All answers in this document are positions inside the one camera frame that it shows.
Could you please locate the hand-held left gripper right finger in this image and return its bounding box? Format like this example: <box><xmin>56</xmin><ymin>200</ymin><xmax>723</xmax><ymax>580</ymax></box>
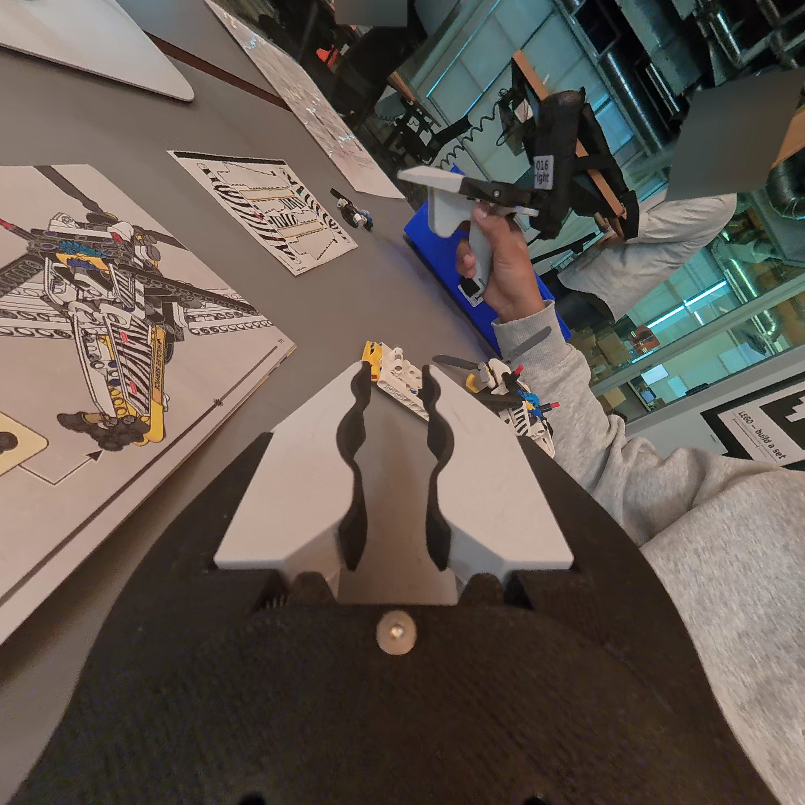
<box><xmin>420</xmin><ymin>365</ymin><xmax>575</xmax><ymax>581</ymax></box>

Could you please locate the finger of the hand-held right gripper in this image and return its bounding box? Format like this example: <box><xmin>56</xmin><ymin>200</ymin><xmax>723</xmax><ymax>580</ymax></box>
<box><xmin>397</xmin><ymin>166</ymin><xmax>479</xmax><ymax>197</ymax></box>

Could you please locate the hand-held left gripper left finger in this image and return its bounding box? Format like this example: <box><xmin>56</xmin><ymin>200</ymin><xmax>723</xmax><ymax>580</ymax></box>
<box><xmin>213</xmin><ymin>361</ymin><xmax>373</xmax><ymax>575</ymax></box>

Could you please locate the pile of small toy bricks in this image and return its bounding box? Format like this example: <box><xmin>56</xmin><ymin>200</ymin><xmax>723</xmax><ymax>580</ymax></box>
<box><xmin>330</xmin><ymin>189</ymin><xmax>376</xmax><ymax>234</ymax></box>

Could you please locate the toy brick helicopter model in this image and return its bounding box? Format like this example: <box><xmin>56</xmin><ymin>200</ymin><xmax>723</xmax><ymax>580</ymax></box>
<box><xmin>433</xmin><ymin>327</ymin><xmax>557</xmax><ymax>457</ymax></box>

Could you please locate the zebra sticker sheet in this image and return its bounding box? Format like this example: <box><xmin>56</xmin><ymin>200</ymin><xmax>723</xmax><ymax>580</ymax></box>
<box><xmin>168</xmin><ymin>151</ymin><xmax>359</xmax><ymax>276</ymax></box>

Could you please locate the instruction booklet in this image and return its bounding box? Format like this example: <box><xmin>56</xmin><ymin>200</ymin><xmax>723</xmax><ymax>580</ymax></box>
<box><xmin>0</xmin><ymin>165</ymin><xmax>296</xmax><ymax>642</ymax></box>

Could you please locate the person's right forearm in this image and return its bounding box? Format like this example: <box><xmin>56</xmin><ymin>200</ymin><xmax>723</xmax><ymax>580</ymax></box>
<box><xmin>491</xmin><ymin>301</ymin><xmax>756</xmax><ymax>548</ymax></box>

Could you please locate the person's right hand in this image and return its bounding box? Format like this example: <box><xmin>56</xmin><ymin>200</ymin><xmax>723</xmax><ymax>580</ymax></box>
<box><xmin>455</xmin><ymin>204</ymin><xmax>543</xmax><ymax>323</ymax></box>

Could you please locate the blue storage bin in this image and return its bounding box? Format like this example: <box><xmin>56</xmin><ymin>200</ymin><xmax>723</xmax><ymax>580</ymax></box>
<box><xmin>404</xmin><ymin>208</ymin><xmax>573</xmax><ymax>356</ymax></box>

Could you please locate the wooden standing desk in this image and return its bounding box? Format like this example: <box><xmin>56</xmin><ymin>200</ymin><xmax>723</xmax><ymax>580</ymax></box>
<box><xmin>512</xmin><ymin>50</ymin><xmax>630</xmax><ymax>221</ymax></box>

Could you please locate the white printed paper sheet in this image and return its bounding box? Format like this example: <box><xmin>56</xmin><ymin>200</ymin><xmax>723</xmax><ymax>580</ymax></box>
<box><xmin>204</xmin><ymin>0</ymin><xmax>405</xmax><ymax>200</ymax></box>

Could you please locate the stack of cardboard boxes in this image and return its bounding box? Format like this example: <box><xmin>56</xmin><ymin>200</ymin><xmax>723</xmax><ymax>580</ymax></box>
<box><xmin>569</xmin><ymin>324</ymin><xmax>661</xmax><ymax>413</ymax></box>

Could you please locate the black and white marker sign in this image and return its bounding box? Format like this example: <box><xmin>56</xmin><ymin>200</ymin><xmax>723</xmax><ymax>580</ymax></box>
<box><xmin>700</xmin><ymin>389</ymin><xmax>805</xmax><ymax>470</ymax></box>

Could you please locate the silver monitor stand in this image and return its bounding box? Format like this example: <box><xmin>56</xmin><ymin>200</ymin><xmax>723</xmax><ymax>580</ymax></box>
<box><xmin>0</xmin><ymin>0</ymin><xmax>195</xmax><ymax>103</ymax></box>

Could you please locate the black coiled cable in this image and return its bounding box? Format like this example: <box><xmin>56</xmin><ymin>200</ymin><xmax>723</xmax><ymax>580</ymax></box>
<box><xmin>440</xmin><ymin>112</ymin><xmax>499</xmax><ymax>169</ymax></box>

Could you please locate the silver ventilation duct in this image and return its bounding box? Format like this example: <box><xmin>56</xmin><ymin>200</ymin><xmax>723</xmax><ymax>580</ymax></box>
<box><xmin>597</xmin><ymin>0</ymin><xmax>805</xmax><ymax>221</ymax></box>

